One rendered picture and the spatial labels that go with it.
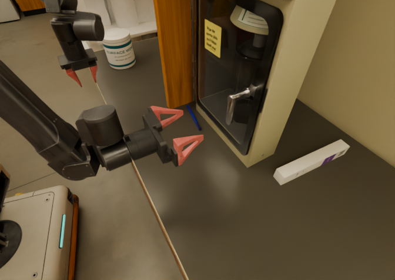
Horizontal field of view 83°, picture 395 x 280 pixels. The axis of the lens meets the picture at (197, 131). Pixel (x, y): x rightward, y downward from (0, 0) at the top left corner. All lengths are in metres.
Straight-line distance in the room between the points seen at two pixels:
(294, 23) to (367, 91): 0.50
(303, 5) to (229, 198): 0.48
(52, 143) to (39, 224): 1.15
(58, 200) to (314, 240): 1.37
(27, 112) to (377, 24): 0.87
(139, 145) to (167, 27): 0.40
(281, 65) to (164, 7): 0.38
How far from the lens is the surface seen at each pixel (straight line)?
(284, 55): 0.48
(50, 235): 1.53
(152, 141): 0.47
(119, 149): 0.46
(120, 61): 1.16
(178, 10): 0.74
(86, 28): 0.70
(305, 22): 0.48
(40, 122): 0.46
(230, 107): 0.53
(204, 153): 0.73
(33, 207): 1.66
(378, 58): 0.87
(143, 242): 1.63
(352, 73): 0.91
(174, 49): 0.77
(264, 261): 0.62
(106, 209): 1.79
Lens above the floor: 1.52
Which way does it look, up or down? 47 degrees down
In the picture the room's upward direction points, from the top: straight up
